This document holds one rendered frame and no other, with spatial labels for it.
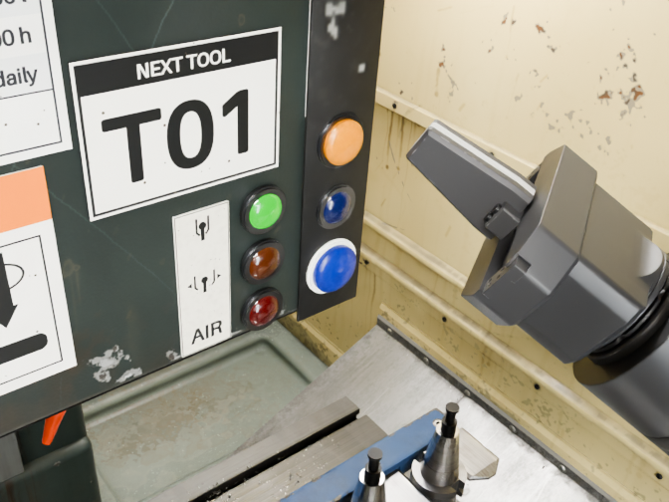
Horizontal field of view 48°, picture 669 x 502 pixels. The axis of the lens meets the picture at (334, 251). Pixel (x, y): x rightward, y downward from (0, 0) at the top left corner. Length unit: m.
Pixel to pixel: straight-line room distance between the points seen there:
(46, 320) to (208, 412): 1.50
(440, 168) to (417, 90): 1.02
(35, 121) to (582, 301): 0.24
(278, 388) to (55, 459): 0.67
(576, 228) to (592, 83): 0.80
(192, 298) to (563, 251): 0.18
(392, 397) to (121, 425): 0.65
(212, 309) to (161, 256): 0.05
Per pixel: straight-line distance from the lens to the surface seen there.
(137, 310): 0.38
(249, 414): 1.84
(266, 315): 0.42
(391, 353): 1.63
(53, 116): 0.31
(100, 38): 0.31
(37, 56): 0.30
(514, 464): 1.47
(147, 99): 0.33
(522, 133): 1.24
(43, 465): 1.41
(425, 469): 0.89
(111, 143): 0.33
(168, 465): 1.75
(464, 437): 0.96
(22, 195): 0.32
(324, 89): 0.38
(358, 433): 1.37
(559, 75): 1.18
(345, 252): 0.43
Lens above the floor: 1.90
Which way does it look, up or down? 33 degrees down
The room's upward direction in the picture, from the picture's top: 4 degrees clockwise
